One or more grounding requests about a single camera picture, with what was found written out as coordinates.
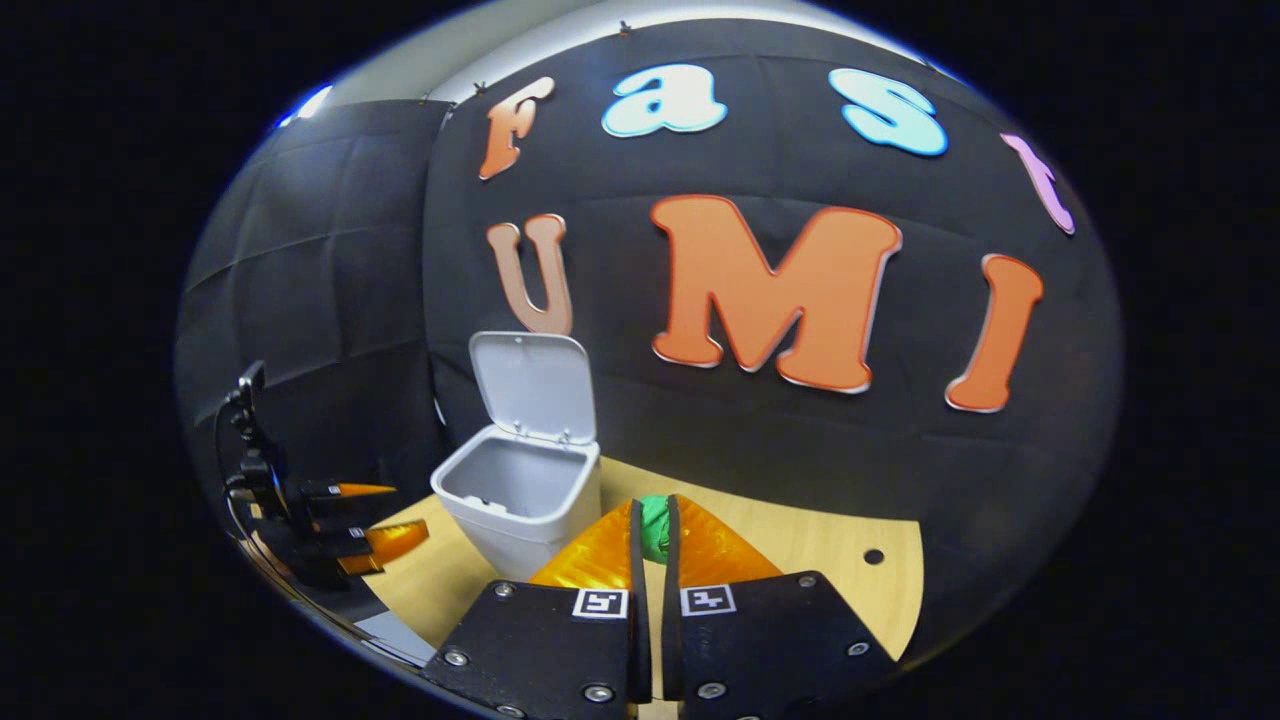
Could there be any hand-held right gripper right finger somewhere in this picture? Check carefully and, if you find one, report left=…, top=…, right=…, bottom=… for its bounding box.
left=660, top=493, right=901, bottom=720

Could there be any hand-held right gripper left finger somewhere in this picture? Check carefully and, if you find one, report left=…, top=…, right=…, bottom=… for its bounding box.
left=420, top=498, right=651, bottom=720

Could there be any white desktop garbage bin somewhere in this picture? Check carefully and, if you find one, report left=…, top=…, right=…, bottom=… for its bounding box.
left=430, top=331, right=603, bottom=583

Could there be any green paper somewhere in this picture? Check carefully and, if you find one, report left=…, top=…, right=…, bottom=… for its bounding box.
left=640, top=495, right=673, bottom=564

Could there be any wooden desktop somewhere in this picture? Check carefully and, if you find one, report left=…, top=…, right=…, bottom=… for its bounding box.
left=362, top=455, right=926, bottom=720

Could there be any black backdrop cloth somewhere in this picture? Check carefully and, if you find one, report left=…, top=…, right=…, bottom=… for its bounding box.
left=420, top=18, right=1123, bottom=641

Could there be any black side partition panel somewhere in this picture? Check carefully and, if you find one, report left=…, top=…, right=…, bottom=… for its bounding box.
left=175, top=98, right=453, bottom=521

